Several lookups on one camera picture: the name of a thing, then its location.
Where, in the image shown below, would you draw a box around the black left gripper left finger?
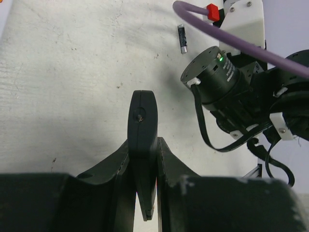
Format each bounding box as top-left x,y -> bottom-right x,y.
0,143 -> 136,232

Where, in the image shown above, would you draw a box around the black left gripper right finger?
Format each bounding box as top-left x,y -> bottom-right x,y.
157,138 -> 309,232

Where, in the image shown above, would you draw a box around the wide black remote control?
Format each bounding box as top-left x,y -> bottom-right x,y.
127,90 -> 158,221

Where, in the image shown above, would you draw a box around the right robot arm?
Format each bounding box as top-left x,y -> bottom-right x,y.
181,46 -> 309,152

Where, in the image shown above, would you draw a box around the black silver battery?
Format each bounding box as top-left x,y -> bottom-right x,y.
178,24 -> 187,54

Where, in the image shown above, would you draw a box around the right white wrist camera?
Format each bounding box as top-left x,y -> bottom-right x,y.
206,0 -> 266,56

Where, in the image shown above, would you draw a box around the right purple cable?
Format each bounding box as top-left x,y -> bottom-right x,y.
172,0 -> 309,79

